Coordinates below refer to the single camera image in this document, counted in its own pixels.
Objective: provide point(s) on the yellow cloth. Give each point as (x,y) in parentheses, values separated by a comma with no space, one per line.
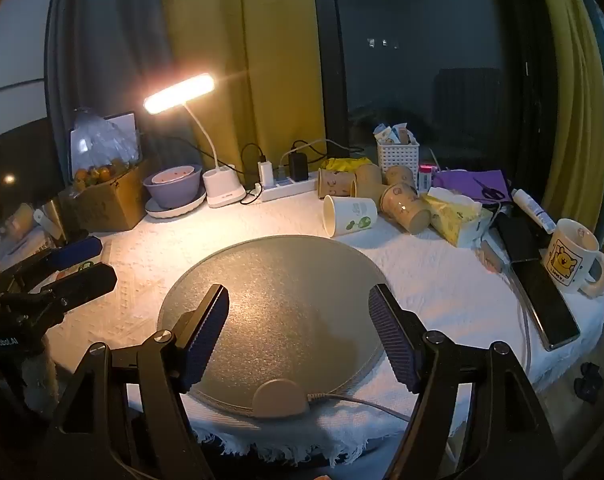
(344,164)

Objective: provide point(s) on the black smartphone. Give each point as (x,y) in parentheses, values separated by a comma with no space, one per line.
(544,305)

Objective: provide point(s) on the clear plastic bag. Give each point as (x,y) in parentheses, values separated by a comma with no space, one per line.
(102,135)

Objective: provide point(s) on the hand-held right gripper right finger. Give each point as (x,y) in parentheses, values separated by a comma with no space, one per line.
(392,341)

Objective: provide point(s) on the scissors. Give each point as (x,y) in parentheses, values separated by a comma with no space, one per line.
(489,190)

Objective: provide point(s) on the white tablecloth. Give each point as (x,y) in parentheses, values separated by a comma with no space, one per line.
(132,270)

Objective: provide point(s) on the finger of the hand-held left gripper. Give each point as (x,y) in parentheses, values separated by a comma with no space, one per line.
(84,285)
(77,253)

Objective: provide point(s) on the white mug yellow bear print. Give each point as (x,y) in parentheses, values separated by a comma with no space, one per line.
(569,255)

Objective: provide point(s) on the white plastic basket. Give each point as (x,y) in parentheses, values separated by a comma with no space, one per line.
(398,154)

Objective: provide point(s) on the white power strip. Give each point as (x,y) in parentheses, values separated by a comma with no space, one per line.
(287,189)

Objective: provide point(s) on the cardboard box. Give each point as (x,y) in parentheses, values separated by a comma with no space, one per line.
(109,205)

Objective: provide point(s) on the purple bowl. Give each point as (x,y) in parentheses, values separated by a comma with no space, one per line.
(174,187)

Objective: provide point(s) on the yellow curtain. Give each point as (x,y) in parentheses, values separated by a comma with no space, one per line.
(252,35)
(576,85)

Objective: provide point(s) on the pile of oranges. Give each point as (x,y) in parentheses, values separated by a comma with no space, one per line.
(94,174)

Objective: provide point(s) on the round grey heating mat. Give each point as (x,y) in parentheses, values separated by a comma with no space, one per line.
(282,300)

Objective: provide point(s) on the purple cloth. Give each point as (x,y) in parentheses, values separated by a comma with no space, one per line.
(454,181)

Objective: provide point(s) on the black power bank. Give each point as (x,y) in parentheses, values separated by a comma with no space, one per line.
(516,237)

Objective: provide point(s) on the brown printed paper cup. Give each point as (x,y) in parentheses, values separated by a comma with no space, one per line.
(404,207)

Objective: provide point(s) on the white tube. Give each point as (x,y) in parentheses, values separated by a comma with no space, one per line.
(534,210)

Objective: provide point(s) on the white charger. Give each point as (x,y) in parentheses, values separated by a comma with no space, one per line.
(266,172)

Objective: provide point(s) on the white desk lamp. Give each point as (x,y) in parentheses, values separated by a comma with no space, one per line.
(222,190)

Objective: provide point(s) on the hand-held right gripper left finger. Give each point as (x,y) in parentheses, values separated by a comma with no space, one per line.
(206,340)

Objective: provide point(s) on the white paper cup green print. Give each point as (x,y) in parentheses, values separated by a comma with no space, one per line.
(352,216)

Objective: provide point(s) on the black charger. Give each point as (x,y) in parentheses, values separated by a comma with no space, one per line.
(298,166)

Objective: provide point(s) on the packets in basket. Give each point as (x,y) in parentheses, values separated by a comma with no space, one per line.
(394,133)

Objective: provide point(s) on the grey curtain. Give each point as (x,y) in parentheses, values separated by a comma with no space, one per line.
(107,35)

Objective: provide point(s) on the white plate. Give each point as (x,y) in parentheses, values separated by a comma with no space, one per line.
(174,211)

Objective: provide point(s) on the yellow tissue packet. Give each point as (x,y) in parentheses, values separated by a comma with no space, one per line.
(454,217)

